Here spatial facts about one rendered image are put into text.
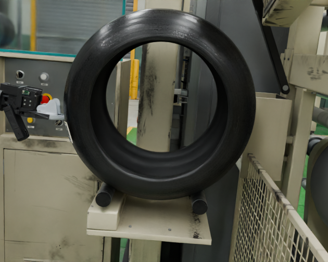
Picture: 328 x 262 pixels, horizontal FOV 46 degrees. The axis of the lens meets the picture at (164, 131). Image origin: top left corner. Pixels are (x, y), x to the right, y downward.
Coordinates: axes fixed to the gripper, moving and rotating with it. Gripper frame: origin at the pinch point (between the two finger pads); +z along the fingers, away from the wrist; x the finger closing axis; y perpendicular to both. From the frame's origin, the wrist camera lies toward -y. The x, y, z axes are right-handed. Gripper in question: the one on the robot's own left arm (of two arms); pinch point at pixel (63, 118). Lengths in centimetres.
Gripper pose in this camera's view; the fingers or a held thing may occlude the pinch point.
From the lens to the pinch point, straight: 122.1
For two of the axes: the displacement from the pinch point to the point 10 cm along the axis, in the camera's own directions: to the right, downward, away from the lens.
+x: 0.2, -2.1, 9.8
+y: 2.0, -9.6, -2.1
